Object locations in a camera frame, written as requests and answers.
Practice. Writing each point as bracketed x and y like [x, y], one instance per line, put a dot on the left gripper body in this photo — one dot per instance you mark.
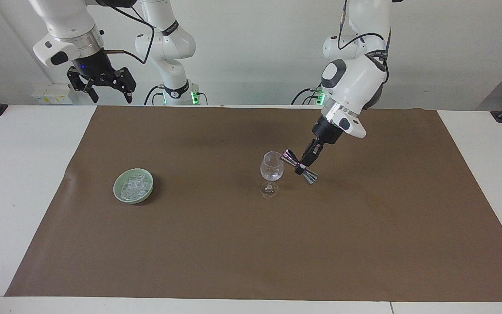
[327, 131]

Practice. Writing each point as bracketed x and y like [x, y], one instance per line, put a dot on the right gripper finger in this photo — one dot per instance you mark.
[125, 80]
[82, 83]

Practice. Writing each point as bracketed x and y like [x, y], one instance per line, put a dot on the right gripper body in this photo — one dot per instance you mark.
[90, 65]

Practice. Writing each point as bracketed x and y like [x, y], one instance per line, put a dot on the silver metal jigger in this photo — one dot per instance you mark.
[292, 160]

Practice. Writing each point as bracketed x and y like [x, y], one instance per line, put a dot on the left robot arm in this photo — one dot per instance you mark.
[357, 83]

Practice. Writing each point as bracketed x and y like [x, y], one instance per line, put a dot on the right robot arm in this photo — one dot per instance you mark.
[164, 43]

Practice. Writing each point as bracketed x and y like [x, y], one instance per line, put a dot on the clear wine glass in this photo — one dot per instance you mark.
[272, 172]

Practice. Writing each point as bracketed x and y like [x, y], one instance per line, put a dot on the pile of clear ice cubes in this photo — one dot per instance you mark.
[134, 186]

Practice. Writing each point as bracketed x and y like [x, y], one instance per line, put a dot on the white electrical box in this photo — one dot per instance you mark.
[52, 93]

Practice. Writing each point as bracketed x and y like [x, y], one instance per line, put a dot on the green ceramic bowl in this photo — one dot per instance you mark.
[120, 196]

